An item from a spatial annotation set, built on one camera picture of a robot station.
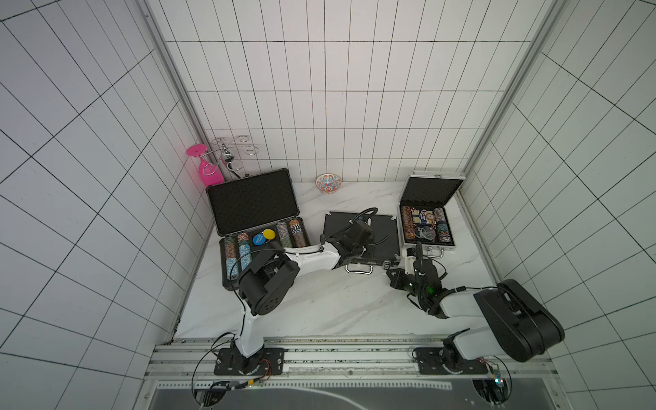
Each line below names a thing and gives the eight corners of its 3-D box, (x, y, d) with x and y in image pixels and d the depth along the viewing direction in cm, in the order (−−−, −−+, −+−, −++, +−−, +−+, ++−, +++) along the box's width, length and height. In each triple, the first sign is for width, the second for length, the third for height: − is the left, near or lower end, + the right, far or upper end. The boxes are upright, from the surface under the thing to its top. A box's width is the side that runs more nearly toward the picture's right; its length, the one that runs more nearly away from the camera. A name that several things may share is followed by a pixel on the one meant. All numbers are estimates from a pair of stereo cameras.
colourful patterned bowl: (315, 194, 118) (315, 188, 114) (316, 179, 124) (315, 173, 121) (341, 194, 118) (341, 188, 114) (340, 179, 124) (340, 173, 121)
